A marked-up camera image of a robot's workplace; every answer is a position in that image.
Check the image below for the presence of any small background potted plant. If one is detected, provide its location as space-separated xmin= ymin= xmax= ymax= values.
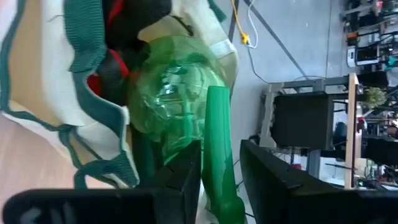
xmin=362 ymin=86 xmax=389 ymax=110

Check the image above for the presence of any white floor cable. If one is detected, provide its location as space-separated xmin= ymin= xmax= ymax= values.
xmin=247 ymin=0 xmax=260 ymax=50

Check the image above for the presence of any red black gardening glove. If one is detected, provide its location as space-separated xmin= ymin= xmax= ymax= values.
xmin=86 ymin=0 xmax=174 ymax=100

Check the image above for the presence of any green spray bottle white head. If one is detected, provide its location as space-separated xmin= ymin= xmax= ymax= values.
xmin=127 ymin=33 xmax=248 ymax=224

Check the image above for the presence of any background workstation table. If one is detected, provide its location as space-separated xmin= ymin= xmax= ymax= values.
xmin=258 ymin=73 xmax=363 ymax=190

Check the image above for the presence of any cream gardening bag green trim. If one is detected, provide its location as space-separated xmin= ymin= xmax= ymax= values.
xmin=0 ymin=0 xmax=240 ymax=191

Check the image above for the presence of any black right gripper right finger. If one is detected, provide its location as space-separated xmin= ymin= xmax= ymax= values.
xmin=239 ymin=139 xmax=398 ymax=224

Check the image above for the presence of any yellow floor extension cable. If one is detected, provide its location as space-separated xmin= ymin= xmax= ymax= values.
xmin=230 ymin=0 xmax=251 ymax=45

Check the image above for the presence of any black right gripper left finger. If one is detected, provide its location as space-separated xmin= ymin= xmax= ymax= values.
xmin=2 ymin=139 xmax=203 ymax=224

